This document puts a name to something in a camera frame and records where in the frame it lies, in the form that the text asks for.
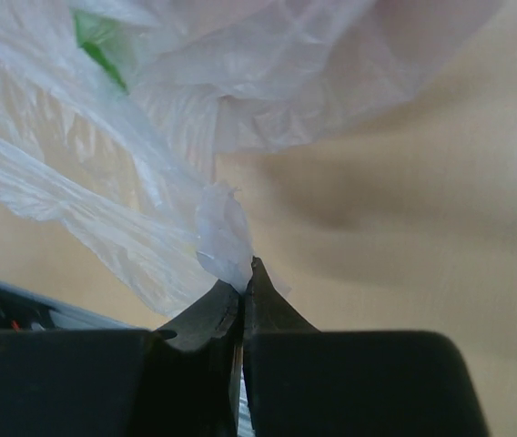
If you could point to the aluminium front rail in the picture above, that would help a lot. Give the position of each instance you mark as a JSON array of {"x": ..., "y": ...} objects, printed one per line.
[{"x": 35, "y": 309}]

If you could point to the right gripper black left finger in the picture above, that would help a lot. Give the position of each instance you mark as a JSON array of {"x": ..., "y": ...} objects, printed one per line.
[{"x": 104, "y": 378}]

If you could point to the clear plastic fruit bag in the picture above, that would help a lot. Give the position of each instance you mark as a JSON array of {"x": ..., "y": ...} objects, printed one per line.
[{"x": 112, "y": 114}]

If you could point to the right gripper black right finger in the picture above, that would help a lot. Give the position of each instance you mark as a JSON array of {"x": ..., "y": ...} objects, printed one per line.
[{"x": 302, "y": 381}]

